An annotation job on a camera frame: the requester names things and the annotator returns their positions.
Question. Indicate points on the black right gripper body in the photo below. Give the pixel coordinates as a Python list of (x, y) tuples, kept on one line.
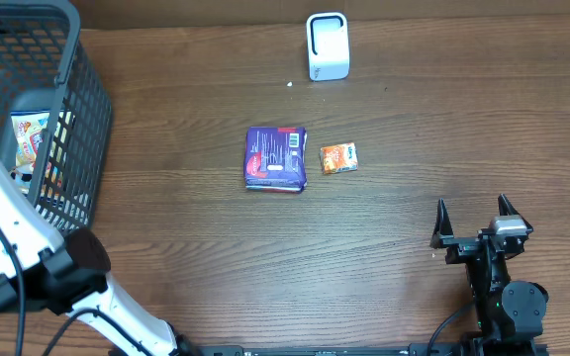
[(461, 247)]

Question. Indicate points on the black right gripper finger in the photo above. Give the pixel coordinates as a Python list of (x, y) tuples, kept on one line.
[(442, 232), (506, 209)]

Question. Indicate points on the small orange snack packet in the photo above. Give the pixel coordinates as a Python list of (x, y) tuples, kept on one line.
[(339, 158)]

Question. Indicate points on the purple red pad package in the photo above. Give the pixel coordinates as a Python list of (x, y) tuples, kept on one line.
[(274, 159)]

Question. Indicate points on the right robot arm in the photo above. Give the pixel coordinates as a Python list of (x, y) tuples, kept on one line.
[(509, 313)]

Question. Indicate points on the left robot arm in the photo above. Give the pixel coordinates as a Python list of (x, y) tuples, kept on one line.
[(70, 274)]

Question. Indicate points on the white barcode scanner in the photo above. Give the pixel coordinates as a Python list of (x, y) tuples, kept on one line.
[(328, 46)]

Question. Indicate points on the yellow snack bag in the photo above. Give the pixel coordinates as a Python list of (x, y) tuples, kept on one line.
[(27, 128)]

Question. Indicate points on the dark grey plastic basket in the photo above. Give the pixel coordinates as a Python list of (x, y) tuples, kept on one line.
[(45, 69)]

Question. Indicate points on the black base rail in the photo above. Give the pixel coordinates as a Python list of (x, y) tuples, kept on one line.
[(414, 349)]

